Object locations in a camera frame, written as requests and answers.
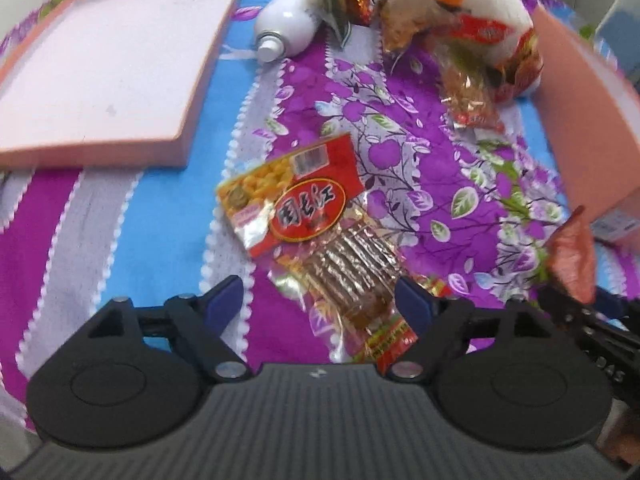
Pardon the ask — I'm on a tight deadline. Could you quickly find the red yellow tofu snack packet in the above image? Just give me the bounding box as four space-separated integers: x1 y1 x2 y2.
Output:
216 133 451 372

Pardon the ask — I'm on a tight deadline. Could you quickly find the red label snack packet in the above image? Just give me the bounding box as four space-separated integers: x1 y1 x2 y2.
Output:
432 44 504 133

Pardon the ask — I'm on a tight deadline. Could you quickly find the shrimp snack packet brown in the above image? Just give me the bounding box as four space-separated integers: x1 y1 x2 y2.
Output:
376 0 464 54

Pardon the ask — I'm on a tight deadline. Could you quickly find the orange snack packet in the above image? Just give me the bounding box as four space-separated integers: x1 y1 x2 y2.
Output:
544 206 597 304

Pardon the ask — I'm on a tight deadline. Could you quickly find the purple floral bed sheet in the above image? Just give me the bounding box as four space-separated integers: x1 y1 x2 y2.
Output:
1 0 565 429

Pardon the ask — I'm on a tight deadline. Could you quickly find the pink box right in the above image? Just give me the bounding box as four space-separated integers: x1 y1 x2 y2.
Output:
533 8 639 238

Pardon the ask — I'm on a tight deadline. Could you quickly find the pink shallow box lid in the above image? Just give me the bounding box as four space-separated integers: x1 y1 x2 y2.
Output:
1 0 239 169

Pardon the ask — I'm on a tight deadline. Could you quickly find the white plush duck toy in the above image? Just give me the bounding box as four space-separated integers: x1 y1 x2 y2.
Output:
399 0 544 104

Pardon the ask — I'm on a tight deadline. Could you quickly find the white spray bottle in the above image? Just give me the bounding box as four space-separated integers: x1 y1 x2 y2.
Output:
254 0 321 64

